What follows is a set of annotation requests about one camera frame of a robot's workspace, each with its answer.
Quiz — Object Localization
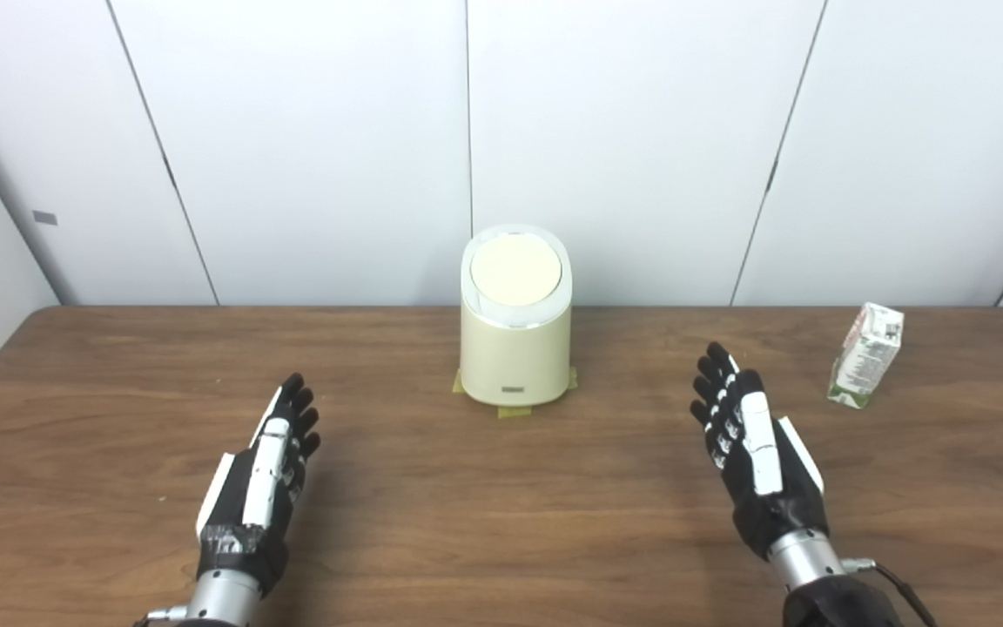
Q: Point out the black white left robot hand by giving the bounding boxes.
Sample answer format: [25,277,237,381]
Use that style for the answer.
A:
[196,373,322,598]

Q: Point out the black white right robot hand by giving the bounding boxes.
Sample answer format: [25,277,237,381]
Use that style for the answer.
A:
[690,341,830,561]

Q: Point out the white green milk carton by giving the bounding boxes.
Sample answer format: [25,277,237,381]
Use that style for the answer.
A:
[826,302,905,410]

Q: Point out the cream-colored plastic bin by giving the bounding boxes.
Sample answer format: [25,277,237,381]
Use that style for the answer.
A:
[459,225,574,408]

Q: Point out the cream round bin lid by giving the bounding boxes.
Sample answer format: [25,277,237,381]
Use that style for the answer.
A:
[470,235,563,307]

